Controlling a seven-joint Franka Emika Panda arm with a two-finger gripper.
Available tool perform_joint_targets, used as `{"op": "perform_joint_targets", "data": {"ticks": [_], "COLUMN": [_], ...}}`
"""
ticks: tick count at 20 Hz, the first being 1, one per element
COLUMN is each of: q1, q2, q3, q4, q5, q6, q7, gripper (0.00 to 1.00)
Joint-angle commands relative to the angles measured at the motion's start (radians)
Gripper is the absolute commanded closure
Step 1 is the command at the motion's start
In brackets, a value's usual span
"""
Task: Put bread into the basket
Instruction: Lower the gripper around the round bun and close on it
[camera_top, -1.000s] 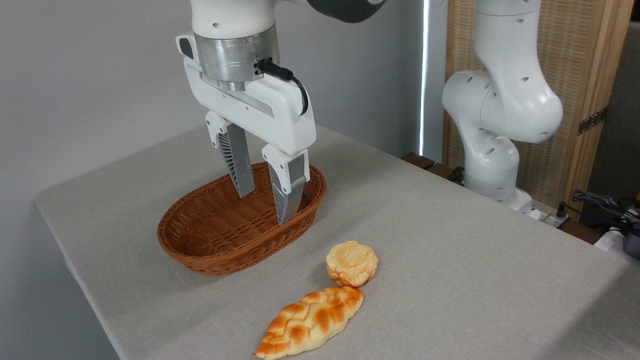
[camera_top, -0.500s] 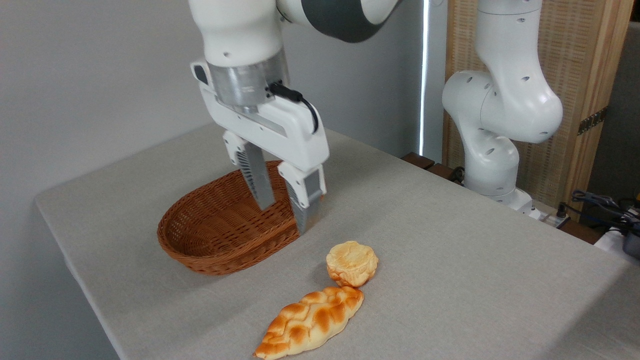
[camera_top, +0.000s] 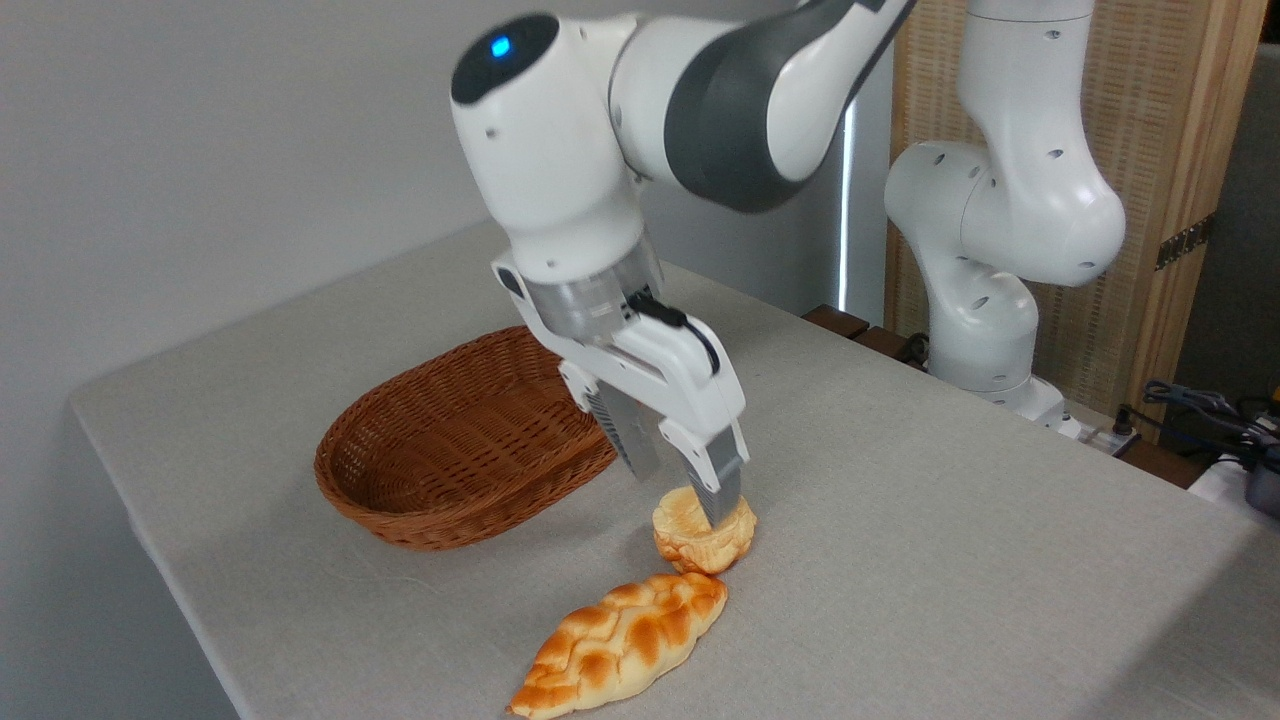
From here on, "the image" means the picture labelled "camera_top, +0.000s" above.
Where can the brown wicker basket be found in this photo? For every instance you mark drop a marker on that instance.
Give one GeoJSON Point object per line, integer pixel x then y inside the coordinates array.
{"type": "Point", "coordinates": [430, 470]}

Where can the metal screen hinge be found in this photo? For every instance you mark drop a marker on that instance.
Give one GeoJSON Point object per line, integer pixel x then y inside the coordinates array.
{"type": "Point", "coordinates": [1184, 241]}

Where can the wooden rattan folding screen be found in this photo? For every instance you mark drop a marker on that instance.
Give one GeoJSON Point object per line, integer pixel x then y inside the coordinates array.
{"type": "Point", "coordinates": [1170, 110]}

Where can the long braided bread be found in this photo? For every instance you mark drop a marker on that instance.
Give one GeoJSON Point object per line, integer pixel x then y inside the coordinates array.
{"type": "Point", "coordinates": [620, 640]}

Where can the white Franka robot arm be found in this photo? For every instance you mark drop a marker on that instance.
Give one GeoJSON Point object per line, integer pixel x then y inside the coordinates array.
{"type": "Point", "coordinates": [560, 150]}

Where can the round flower-shaped bread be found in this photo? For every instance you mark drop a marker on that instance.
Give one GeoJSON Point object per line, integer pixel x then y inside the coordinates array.
{"type": "Point", "coordinates": [700, 550]}

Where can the dark wooden bench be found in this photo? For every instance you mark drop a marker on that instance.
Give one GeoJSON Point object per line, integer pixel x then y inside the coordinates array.
{"type": "Point", "coordinates": [850, 325]}

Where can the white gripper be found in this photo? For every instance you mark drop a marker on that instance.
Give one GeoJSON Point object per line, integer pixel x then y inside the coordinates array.
{"type": "Point", "coordinates": [670, 375]}

